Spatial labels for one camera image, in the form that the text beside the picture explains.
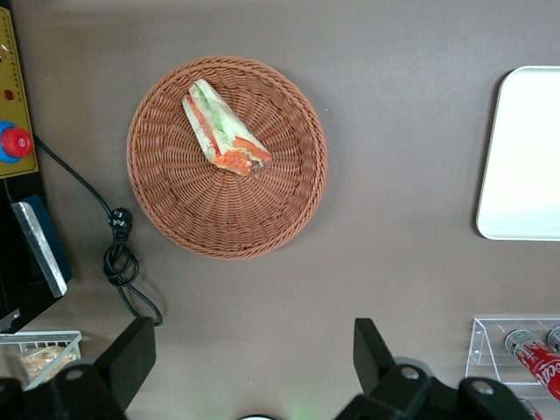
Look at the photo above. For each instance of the clear cracker snack bag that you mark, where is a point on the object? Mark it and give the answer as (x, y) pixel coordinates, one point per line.
(44, 363)

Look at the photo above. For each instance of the triangle sandwich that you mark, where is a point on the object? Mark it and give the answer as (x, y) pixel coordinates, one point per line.
(214, 118)

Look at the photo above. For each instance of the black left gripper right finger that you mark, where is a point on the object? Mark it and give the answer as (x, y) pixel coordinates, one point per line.
(376, 363)

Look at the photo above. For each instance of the black sealing machine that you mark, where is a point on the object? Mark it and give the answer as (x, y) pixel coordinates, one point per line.
(17, 262)

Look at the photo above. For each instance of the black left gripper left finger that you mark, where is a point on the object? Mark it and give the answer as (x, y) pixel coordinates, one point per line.
(131, 359)

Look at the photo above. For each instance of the clear bin of pastries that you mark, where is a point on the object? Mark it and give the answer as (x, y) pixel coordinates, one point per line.
(44, 337)

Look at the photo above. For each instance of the clear acrylic bottle rack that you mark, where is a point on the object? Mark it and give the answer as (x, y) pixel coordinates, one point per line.
(485, 350)

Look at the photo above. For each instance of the cream rectangular tray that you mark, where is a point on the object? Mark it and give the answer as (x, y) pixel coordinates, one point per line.
(525, 153)

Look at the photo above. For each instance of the red cola bottle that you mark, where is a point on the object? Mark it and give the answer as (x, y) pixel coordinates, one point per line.
(555, 337)
(536, 361)

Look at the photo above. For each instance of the yellow control panel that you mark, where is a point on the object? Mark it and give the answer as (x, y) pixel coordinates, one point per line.
(22, 100)

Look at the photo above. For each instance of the brown round wicker basket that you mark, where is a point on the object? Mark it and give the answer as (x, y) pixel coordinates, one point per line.
(262, 197)

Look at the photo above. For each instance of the red emergency stop button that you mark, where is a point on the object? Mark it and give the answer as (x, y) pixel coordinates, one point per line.
(17, 142)

